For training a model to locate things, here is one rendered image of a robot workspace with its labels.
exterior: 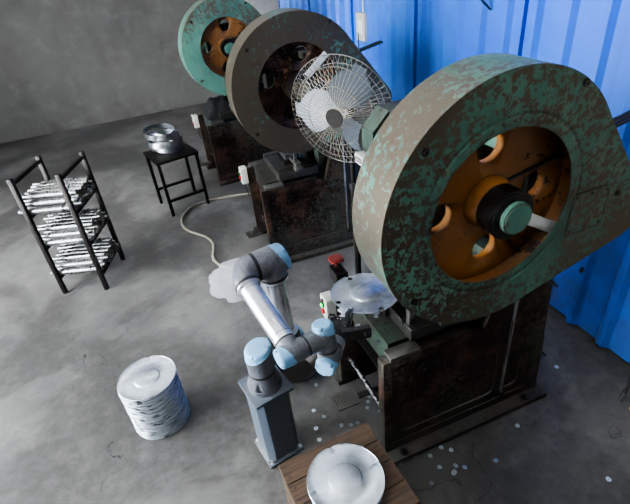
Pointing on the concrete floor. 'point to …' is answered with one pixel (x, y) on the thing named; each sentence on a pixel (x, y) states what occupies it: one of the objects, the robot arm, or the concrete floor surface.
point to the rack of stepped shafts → (69, 221)
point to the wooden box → (297, 486)
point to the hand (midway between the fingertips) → (352, 309)
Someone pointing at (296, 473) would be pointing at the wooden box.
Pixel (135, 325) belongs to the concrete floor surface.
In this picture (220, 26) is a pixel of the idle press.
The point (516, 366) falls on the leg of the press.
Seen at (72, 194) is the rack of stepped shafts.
